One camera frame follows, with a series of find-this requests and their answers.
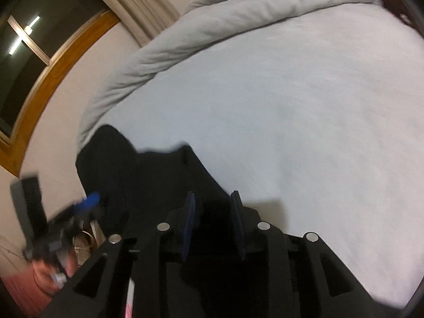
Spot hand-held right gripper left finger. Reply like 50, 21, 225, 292
40, 191, 197, 318

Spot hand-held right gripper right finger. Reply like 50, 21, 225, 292
230, 190, 393, 318

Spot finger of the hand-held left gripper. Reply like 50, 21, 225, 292
10, 172, 47, 239
71, 191, 101, 215

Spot black pants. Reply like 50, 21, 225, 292
76, 124, 287, 318

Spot person's left forearm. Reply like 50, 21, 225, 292
0, 270, 50, 318

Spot person's left hand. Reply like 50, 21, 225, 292
33, 257, 78, 296

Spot beige slipper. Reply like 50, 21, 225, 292
72, 220, 107, 267

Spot white bed sheet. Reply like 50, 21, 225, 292
83, 2, 424, 308

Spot wooden framed window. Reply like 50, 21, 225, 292
0, 0, 120, 178

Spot grey duvet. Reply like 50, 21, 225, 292
78, 0, 385, 148

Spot beige curtain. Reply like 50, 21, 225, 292
79, 0, 181, 47

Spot dark wooden headboard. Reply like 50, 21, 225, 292
364, 0, 424, 42

